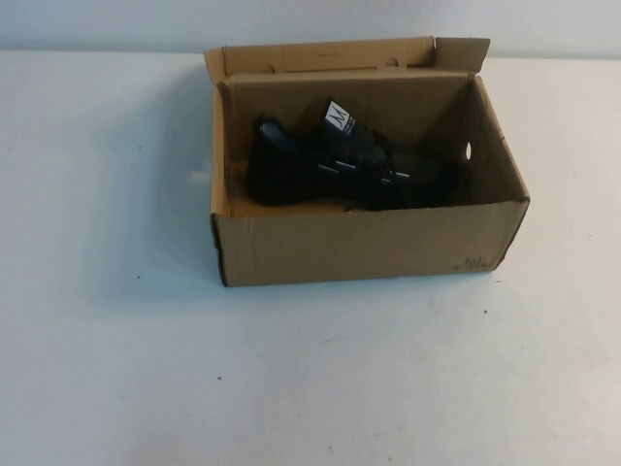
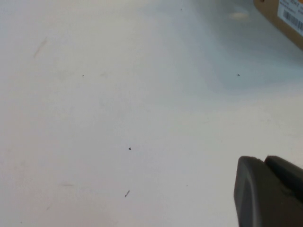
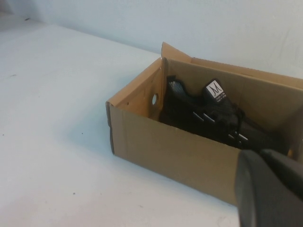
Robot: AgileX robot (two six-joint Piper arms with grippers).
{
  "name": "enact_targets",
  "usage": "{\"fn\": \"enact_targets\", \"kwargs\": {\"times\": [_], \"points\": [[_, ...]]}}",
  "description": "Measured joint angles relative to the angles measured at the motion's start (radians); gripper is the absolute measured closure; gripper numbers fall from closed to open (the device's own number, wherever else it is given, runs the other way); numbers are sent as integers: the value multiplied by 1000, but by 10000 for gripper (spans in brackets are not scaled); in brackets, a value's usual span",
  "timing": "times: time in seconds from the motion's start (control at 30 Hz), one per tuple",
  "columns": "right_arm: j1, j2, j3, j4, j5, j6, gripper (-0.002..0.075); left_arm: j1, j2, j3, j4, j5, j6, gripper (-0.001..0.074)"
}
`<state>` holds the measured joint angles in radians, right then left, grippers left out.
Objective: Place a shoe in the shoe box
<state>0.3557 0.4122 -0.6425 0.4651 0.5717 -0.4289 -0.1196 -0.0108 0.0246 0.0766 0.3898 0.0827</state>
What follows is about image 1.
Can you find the brown cardboard shoe box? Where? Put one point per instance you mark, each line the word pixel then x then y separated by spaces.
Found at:
pixel 349 247

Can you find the black knit sneaker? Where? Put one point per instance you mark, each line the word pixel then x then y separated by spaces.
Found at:
pixel 291 165

